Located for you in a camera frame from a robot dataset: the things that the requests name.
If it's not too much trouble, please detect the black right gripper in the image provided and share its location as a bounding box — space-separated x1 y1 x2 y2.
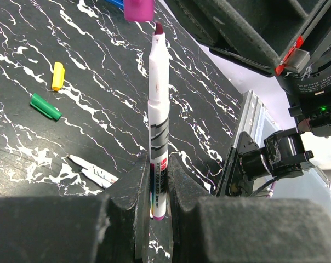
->
166 1 331 77

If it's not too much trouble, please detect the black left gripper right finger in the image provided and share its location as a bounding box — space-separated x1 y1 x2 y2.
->
168 157 331 262

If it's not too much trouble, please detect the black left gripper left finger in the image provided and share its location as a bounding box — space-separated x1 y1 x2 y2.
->
0 154 150 262

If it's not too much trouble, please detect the white pen with yellow end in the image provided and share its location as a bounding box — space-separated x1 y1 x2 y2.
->
68 155 118 184

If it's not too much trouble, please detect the white pen with magenta end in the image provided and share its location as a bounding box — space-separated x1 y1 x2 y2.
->
147 21 170 221

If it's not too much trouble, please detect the yellow pen cap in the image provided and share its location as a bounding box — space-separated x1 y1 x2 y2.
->
52 62 65 91

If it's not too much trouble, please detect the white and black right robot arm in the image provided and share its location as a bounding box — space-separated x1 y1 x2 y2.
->
167 0 331 137

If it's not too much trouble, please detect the white pen with green end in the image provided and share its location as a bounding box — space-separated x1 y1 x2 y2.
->
82 168 112 189

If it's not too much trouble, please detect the green pen cap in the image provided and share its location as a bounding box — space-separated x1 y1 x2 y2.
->
30 94 62 121

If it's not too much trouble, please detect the blue stapler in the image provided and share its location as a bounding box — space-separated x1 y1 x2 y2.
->
106 0 124 9

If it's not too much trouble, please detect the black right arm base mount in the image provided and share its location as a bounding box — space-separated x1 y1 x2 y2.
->
215 128 315 197

